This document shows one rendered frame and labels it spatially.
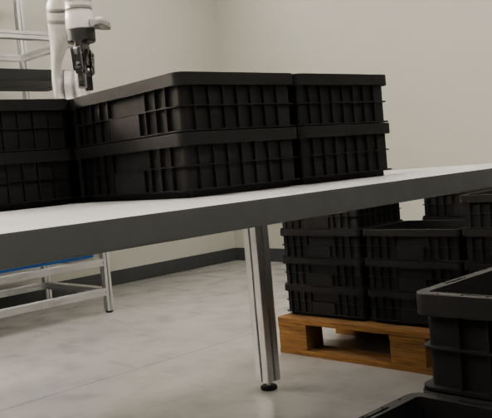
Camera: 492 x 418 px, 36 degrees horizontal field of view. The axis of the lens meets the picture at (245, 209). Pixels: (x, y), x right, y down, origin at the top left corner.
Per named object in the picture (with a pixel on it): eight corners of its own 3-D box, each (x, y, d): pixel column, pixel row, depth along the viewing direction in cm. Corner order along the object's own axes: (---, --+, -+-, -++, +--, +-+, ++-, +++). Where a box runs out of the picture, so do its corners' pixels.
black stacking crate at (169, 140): (80, 202, 169) (75, 148, 168) (190, 191, 188) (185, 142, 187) (187, 198, 138) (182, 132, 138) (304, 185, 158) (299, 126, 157)
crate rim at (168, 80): (71, 109, 168) (70, 98, 167) (182, 107, 187) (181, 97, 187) (177, 84, 137) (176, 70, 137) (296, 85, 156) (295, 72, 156)
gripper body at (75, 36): (70, 31, 206) (75, 66, 206) (60, 26, 197) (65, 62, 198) (98, 28, 205) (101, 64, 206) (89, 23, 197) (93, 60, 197)
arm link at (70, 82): (88, 72, 245) (90, 126, 245) (58, 73, 244) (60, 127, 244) (85, 66, 236) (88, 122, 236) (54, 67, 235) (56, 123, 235)
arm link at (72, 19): (103, 24, 196) (100, -1, 196) (60, 28, 197) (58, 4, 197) (112, 30, 205) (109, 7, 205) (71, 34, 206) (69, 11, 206)
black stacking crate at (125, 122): (76, 153, 168) (71, 101, 167) (186, 146, 187) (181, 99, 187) (182, 138, 138) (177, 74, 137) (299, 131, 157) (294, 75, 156)
